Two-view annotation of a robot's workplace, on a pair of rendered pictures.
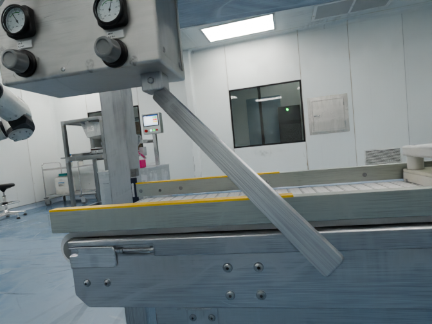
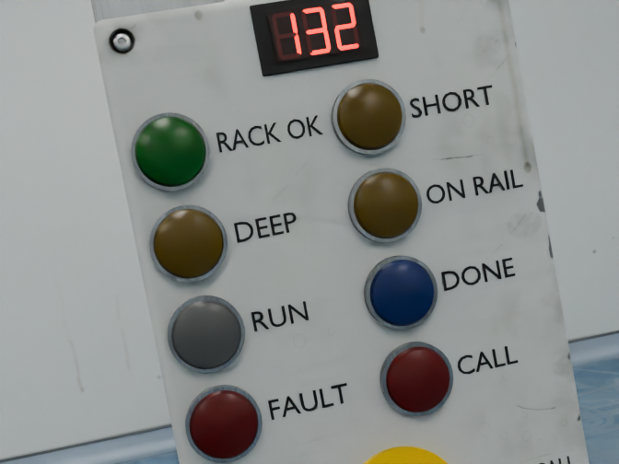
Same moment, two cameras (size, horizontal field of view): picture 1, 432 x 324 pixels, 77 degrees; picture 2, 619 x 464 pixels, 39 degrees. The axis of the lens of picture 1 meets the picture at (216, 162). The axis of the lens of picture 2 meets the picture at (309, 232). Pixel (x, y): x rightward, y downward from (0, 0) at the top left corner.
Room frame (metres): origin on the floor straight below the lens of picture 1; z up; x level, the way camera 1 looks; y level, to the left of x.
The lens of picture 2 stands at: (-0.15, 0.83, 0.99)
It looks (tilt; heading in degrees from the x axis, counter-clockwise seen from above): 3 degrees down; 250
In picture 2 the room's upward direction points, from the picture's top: 11 degrees counter-clockwise
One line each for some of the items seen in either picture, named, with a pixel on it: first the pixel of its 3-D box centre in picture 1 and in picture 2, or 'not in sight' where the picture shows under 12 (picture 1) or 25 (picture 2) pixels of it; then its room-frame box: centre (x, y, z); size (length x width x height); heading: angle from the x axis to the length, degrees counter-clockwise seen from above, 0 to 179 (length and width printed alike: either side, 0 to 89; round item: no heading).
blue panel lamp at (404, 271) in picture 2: not in sight; (402, 293); (-0.30, 0.51, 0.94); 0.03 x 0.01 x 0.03; 170
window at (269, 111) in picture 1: (265, 115); not in sight; (5.34, -1.06, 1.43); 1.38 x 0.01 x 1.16; 75
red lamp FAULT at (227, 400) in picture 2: not in sight; (224, 424); (-0.22, 0.50, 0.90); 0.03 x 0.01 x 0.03; 170
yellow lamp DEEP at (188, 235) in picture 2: not in sight; (188, 243); (-0.22, 0.50, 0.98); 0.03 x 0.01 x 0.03; 170
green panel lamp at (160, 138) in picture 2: not in sight; (170, 151); (-0.22, 0.50, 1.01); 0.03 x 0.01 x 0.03; 170
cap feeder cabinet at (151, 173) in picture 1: (138, 198); not in sight; (3.23, 0.96, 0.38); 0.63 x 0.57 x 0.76; 75
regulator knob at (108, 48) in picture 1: (108, 45); not in sight; (0.32, 0.11, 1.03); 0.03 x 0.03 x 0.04; 80
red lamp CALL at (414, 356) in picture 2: not in sight; (418, 379); (-0.30, 0.51, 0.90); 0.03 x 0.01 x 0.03; 170
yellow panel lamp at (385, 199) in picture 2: not in sight; (386, 204); (-0.30, 0.51, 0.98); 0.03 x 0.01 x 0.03; 170
